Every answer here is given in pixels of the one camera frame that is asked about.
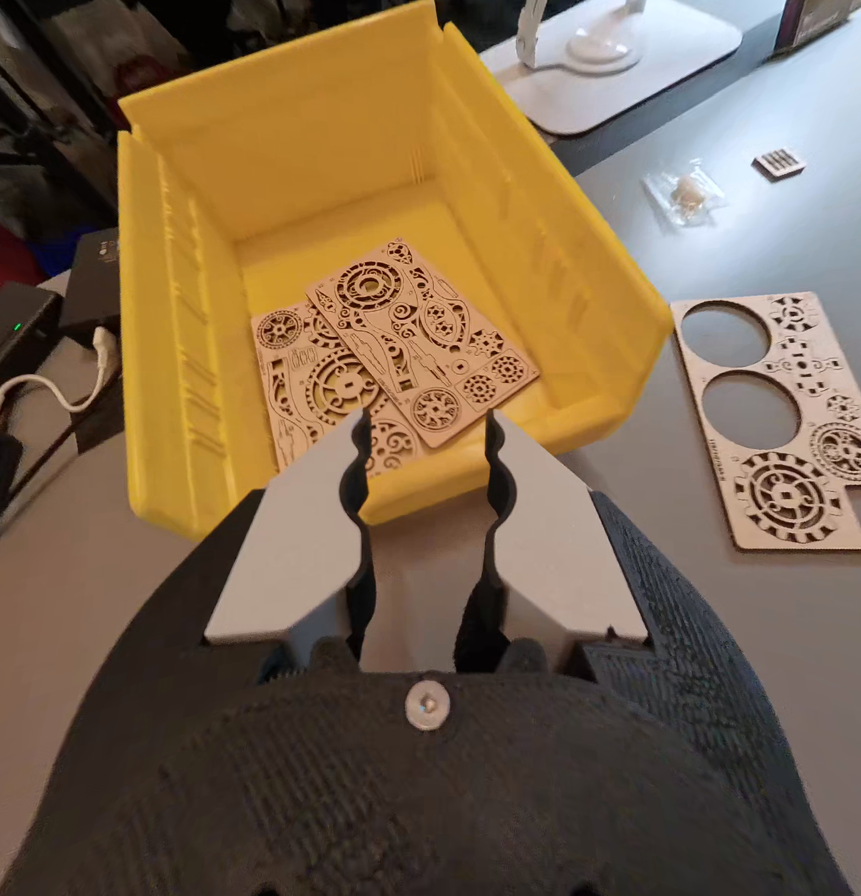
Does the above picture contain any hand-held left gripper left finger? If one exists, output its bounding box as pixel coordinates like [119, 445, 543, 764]
[203, 408, 375, 662]

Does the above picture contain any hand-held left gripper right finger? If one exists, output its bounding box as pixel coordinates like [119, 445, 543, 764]
[455, 408, 650, 673]

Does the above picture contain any wooden parts sheet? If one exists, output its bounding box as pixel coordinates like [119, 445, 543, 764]
[672, 290, 861, 552]
[304, 238, 541, 449]
[250, 300, 403, 478]

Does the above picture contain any yellow plastic bin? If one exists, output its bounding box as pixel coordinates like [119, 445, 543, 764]
[119, 0, 672, 526]
[117, 129, 630, 541]

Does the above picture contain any grey desk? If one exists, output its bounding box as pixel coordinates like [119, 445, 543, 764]
[0, 0, 861, 896]

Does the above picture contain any small black box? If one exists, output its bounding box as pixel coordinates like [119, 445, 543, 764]
[56, 227, 123, 344]

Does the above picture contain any black power adapter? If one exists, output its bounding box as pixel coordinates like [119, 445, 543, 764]
[0, 280, 63, 414]

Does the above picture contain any clear plastic bag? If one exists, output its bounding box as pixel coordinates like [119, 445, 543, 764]
[640, 160, 727, 226]

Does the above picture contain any small slotted wooden piece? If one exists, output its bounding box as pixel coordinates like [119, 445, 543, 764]
[752, 147, 807, 183]

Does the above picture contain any white monitor stand base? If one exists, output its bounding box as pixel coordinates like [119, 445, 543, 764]
[478, 0, 746, 136]

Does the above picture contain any black clock kit box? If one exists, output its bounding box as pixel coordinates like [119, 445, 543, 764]
[773, 0, 861, 57]

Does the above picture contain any white cable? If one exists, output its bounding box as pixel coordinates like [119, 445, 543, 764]
[0, 328, 121, 429]

